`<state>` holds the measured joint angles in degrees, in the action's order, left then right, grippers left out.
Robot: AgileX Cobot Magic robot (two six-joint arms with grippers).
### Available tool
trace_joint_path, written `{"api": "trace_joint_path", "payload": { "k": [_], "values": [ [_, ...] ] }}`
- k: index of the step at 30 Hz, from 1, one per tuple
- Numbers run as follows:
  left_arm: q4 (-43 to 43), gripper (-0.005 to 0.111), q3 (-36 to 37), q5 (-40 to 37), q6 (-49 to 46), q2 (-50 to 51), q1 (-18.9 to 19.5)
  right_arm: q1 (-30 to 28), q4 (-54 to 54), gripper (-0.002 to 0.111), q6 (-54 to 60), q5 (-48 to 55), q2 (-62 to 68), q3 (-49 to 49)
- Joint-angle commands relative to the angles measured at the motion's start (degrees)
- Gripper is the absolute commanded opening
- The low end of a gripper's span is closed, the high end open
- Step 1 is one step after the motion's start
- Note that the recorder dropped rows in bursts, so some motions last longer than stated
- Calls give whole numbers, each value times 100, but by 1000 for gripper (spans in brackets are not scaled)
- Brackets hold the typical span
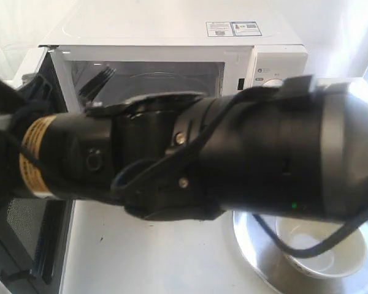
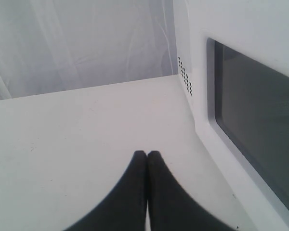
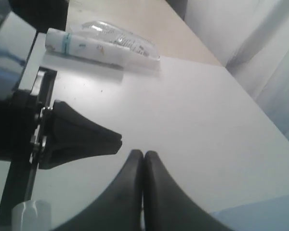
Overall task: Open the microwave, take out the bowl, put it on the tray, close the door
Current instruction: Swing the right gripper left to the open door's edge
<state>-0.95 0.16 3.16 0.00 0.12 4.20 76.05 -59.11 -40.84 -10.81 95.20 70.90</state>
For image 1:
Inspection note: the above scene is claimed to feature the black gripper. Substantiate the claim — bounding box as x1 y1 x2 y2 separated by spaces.
0 74 53 209

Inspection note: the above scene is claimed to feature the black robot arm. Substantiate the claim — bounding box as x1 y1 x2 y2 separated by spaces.
0 76 368 221

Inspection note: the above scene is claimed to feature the upper white control knob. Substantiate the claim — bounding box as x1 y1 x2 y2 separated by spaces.
263 78 283 88

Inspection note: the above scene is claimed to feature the round stainless steel tray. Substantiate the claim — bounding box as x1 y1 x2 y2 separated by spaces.
232 211 368 293

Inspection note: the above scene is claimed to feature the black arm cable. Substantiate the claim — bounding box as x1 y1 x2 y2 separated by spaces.
251 208 368 260

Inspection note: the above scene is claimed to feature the white microwave oven body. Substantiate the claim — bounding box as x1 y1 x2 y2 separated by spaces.
41 1 308 95

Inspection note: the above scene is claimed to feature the cream ceramic bowl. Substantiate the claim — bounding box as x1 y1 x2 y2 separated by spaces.
275 214 368 279

